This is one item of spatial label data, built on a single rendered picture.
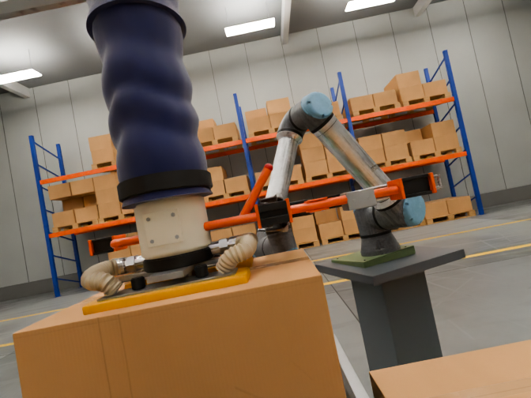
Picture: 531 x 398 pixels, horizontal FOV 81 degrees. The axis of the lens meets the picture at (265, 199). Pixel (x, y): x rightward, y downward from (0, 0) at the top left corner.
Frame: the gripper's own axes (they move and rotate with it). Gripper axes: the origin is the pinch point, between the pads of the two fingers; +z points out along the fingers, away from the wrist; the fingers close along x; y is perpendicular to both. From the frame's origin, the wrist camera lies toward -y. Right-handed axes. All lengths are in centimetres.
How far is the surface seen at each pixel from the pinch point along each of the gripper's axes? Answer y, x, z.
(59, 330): 47, -14, 18
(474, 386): -40, -52, -4
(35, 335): 51, -14, 18
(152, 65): 23.4, 37.5, 10.3
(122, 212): 375, 72, -722
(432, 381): -32, -52, -9
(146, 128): 26.9, 23.8, 10.3
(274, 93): -79, 351, -835
